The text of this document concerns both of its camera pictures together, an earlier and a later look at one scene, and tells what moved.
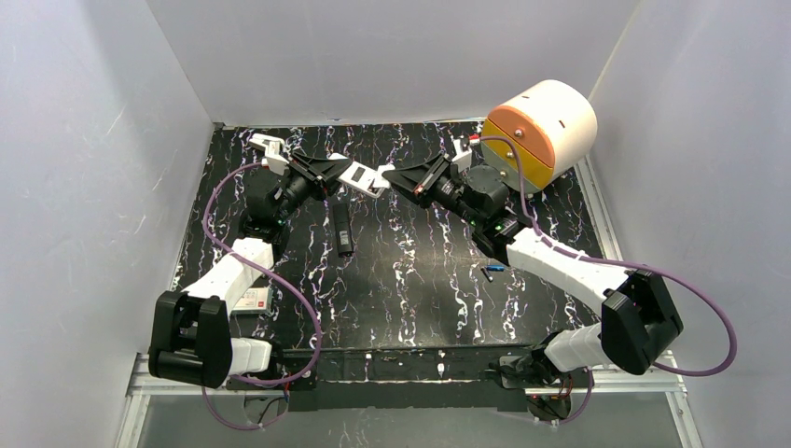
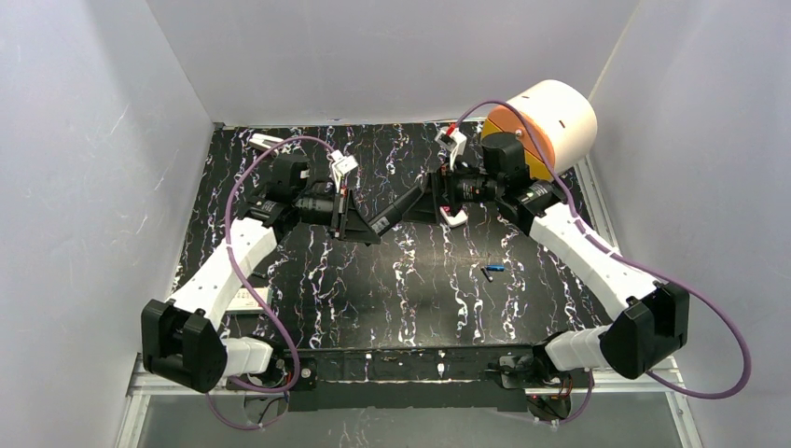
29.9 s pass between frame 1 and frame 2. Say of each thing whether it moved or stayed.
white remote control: moved
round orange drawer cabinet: stayed
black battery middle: stayed
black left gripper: moved
